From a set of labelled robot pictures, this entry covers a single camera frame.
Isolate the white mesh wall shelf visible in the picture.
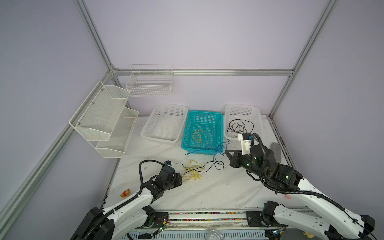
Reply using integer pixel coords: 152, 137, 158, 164
69, 82, 139, 159

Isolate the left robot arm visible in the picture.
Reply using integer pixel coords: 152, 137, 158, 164
71, 160, 182, 240

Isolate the cable bundle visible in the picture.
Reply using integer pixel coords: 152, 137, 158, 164
181, 159, 225, 182

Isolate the white plastic basket left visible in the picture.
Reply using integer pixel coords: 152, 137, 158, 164
140, 104, 189, 145

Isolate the yellow cable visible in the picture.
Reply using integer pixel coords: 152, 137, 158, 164
191, 128, 205, 144

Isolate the teal plastic basket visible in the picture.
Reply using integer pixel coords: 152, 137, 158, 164
181, 111, 224, 155

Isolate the small yellow figure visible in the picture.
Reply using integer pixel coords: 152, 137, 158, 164
303, 232, 315, 239

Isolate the small orange object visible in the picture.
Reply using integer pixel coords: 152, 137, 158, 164
120, 189, 131, 198

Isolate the white plastic basket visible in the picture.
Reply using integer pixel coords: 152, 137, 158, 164
223, 104, 264, 142
140, 104, 189, 145

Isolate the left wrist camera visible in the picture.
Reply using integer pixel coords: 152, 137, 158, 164
163, 161, 172, 167

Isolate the black cable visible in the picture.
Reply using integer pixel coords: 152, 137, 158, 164
226, 118, 255, 138

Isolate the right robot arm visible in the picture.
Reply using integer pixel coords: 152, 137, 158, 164
225, 133, 376, 240

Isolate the white wire wall basket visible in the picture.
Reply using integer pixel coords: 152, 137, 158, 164
126, 65, 174, 97

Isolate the blue cable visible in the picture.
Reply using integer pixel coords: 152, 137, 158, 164
185, 138, 232, 164

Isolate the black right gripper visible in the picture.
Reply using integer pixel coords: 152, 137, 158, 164
221, 148, 265, 179

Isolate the white plastic basket right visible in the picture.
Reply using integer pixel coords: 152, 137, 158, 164
223, 104, 264, 142

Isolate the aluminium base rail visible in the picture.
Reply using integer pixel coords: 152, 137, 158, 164
86, 208, 325, 240

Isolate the grey oval stone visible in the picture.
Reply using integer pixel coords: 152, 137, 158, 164
271, 143, 282, 164

